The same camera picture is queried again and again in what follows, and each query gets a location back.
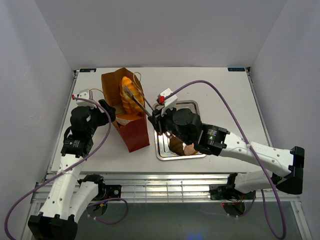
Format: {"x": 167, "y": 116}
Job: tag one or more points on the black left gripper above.
{"x": 104, "y": 118}

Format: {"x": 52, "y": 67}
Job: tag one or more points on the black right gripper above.
{"x": 157, "y": 120}

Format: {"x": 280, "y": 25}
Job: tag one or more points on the striped orange croissant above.
{"x": 125, "y": 80}

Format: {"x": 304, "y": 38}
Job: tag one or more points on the long twisted glazed bread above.
{"x": 130, "y": 107}

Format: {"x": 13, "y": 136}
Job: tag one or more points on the brown red paper bag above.
{"x": 135, "y": 133}

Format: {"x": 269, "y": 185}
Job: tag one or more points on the steel serving tongs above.
{"x": 136, "y": 100}

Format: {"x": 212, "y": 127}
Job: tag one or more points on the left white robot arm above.
{"x": 69, "y": 195}

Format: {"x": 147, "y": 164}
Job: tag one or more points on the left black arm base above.
{"x": 106, "y": 191}

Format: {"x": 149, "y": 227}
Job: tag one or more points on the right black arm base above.
{"x": 229, "y": 193}

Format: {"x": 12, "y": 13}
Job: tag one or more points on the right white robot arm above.
{"x": 280, "y": 168}

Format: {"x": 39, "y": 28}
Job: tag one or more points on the dark chocolate croissant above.
{"x": 176, "y": 146}

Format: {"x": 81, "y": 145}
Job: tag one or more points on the steel rectangular tray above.
{"x": 162, "y": 149}

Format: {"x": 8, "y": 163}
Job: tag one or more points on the sugar coated pink donut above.
{"x": 189, "y": 150}

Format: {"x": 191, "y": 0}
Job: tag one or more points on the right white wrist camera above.
{"x": 167, "y": 99}

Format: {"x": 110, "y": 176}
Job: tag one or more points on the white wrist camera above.
{"x": 84, "y": 94}
{"x": 167, "y": 99}

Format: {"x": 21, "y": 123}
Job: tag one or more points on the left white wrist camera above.
{"x": 84, "y": 94}

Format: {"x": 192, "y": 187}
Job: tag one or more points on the aluminium frame rail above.
{"x": 165, "y": 188}

